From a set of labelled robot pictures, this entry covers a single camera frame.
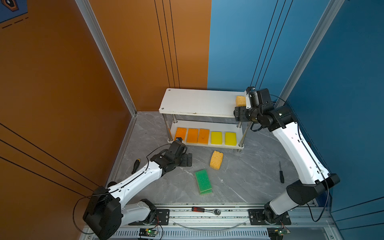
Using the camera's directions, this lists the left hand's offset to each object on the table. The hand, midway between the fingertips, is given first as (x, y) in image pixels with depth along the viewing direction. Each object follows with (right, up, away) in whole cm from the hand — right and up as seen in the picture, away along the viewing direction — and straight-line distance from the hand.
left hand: (185, 156), depth 84 cm
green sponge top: (+10, -13, -2) cm, 16 cm away
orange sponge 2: (+11, +11, +12) cm, 20 cm away
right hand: (+28, +25, -11) cm, 39 cm away
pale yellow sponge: (-4, +13, +14) cm, 20 cm away
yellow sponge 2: (+28, +9, +12) cm, 32 cm away
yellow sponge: (+19, +10, +12) cm, 24 cm away
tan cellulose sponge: (+18, -4, +7) cm, 20 cm away
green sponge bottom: (+12, -19, -4) cm, 22 cm away
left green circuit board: (-17, -34, -13) cm, 40 cm away
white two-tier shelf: (+10, +30, -5) cm, 32 cm away
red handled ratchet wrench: (+16, -25, -10) cm, 32 cm away
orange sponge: (+4, +11, +13) cm, 17 cm away
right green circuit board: (+45, -34, -13) cm, 58 cm away
